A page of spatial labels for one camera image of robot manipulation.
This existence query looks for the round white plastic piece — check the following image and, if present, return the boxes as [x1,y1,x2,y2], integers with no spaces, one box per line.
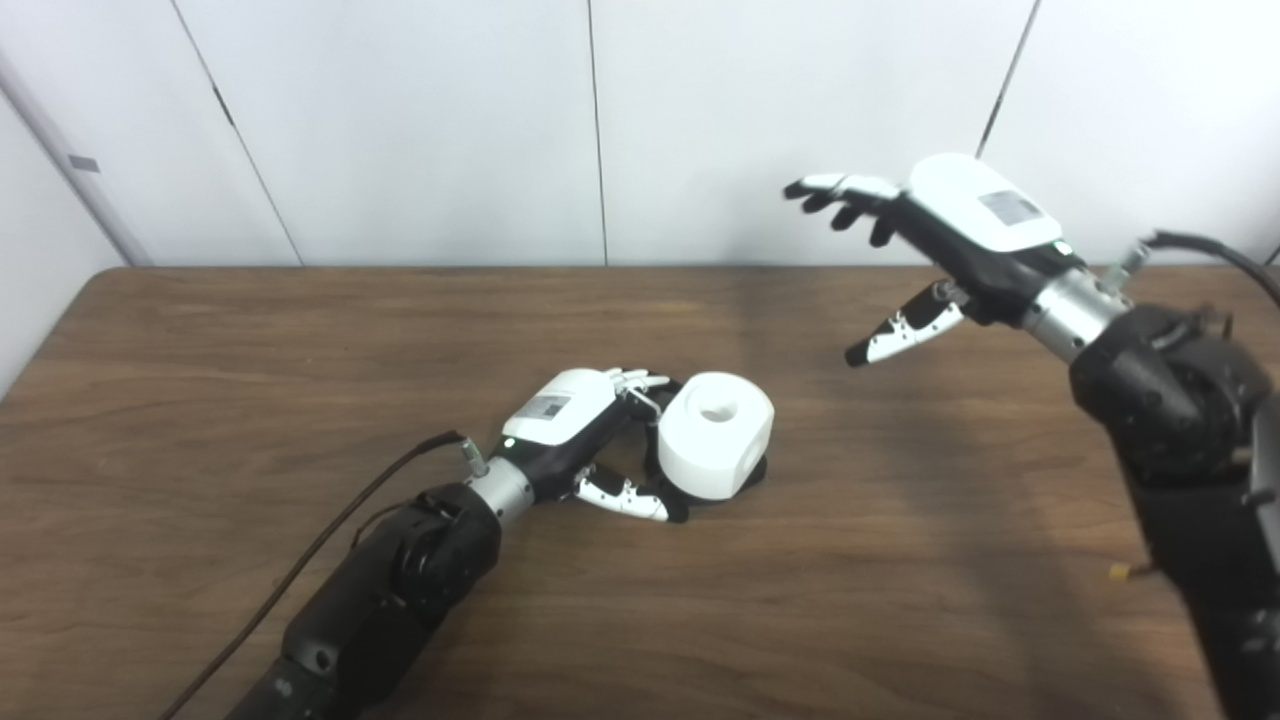
[657,372,776,503]

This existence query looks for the black flanged holder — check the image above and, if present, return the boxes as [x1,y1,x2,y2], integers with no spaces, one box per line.
[655,453,769,507]

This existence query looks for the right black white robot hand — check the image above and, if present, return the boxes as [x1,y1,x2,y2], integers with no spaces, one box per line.
[783,152,1086,369]

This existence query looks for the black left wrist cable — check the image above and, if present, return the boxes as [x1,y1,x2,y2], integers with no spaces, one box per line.
[158,430,489,720]

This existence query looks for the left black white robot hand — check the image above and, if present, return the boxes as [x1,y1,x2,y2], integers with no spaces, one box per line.
[492,367,691,525]

